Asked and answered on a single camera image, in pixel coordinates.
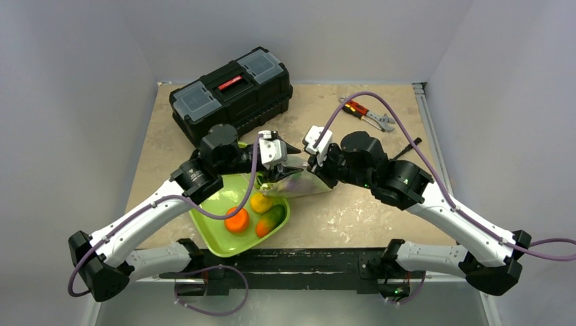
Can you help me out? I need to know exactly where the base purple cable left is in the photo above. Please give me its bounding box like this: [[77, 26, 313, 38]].
[[174, 264, 250, 316]]

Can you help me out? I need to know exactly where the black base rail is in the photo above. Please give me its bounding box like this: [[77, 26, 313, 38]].
[[159, 247, 424, 297]]

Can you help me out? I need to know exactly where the black toolbox red handle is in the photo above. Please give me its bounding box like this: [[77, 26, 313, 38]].
[[169, 47, 293, 147]]

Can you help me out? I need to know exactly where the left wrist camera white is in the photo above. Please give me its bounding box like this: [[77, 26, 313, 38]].
[[258, 130, 287, 170]]

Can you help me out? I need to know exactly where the toy purple eggplant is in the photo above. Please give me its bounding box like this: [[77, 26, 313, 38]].
[[278, 178, 312, 193]]

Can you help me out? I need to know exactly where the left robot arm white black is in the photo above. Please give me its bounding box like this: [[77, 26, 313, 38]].
[[67, 124, 301, 302]]

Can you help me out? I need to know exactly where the toy orange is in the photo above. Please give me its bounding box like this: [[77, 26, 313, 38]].
[[224, 208, 250, 234]]

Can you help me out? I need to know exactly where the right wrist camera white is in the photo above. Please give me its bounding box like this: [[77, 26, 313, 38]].
[[302, 125, 333, 166]]

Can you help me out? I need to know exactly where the clear zip top bag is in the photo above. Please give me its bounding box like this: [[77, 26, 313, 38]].
[[255, 156, 331, 198]]

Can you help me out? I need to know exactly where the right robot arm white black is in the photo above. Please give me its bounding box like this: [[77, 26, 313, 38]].
[[302, 126, 531, 296]]

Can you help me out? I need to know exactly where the toy yellow lemon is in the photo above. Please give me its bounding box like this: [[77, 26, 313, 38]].
[[249, 192, 274, 214]]

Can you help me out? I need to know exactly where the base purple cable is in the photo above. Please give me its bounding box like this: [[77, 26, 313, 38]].
[[384, 270, 429, 307], [174, 264, 250, 316]]

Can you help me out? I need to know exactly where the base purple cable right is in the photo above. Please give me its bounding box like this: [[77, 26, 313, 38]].
[[384, 270, 429, 307]]

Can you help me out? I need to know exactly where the toy mango orange green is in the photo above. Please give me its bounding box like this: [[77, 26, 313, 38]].
[[255, 204, 286, 238]]

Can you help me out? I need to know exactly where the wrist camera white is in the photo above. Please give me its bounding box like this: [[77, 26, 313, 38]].
[[302, 125, 333, 166], [258, 130, 287, 170]]

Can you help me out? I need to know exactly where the green plastic tray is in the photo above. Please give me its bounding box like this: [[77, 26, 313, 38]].
[[190, 173, 291, 257]]

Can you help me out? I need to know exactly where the black hammer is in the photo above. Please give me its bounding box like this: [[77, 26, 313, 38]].
[[393, 137, 422, 160]]

